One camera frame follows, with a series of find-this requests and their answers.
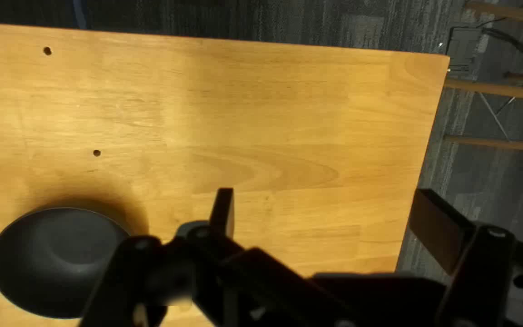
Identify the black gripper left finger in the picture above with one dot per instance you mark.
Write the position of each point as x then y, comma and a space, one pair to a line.
213, 279

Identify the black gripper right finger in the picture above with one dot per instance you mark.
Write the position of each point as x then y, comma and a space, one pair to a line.
449, 233

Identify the black bowl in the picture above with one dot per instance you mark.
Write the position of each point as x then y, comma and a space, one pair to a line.
55, 257

